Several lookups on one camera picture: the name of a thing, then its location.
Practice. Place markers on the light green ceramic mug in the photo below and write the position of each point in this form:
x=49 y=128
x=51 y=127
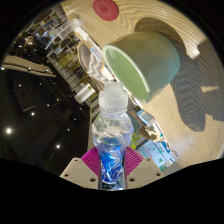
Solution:
x=153 y=63

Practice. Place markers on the clear bottle with blue label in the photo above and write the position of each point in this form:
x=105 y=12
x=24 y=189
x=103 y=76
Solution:
x=112 y=133

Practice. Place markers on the flat round red coaster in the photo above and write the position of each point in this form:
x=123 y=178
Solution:
x=106 y=9

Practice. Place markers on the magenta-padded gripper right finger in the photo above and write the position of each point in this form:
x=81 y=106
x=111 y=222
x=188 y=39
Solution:
x=145 y=171

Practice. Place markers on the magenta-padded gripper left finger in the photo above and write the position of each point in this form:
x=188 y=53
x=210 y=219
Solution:
x=80 y=171

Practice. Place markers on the group of ceiling lights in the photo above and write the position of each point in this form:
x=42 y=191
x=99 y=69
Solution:
x=8 y=130

